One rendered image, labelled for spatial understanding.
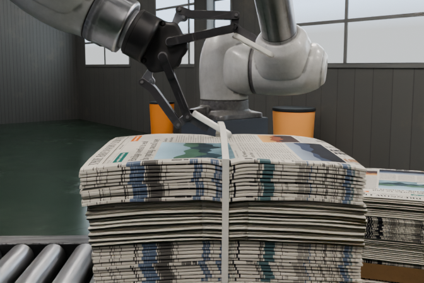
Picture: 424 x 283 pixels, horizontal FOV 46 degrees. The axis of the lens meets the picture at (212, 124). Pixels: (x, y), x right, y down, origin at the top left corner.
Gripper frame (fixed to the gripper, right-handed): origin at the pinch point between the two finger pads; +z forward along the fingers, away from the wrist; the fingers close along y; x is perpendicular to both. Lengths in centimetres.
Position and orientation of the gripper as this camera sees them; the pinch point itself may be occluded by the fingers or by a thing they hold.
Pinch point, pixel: (245, 91)
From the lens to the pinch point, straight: 78.4
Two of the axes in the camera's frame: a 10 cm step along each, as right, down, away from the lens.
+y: -4.7, 8.8, 1.0
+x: 0.2, 1.3, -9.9
